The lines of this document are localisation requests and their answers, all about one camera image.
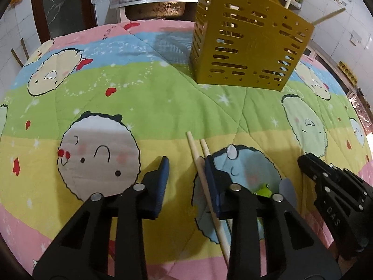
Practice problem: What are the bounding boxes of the steel sink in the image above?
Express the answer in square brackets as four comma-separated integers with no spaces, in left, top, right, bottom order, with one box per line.
[109,0,198,22]

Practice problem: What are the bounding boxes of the yellow slotted utensil holder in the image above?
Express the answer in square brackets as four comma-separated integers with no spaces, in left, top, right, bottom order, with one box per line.
[190,0,314,91]

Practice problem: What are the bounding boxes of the colourful cartoon quilt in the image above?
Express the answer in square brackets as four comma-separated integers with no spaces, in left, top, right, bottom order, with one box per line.
[1,20,372,279]

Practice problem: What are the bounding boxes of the green handled fork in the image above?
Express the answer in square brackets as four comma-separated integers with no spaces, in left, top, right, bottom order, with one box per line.
[253,183,273,198]

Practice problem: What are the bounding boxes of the dark wooden door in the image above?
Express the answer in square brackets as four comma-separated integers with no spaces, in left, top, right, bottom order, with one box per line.
[31,0,97,44]

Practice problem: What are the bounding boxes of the yellow egg tray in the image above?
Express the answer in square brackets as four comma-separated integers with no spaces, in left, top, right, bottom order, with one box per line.
[338,61,357,87]

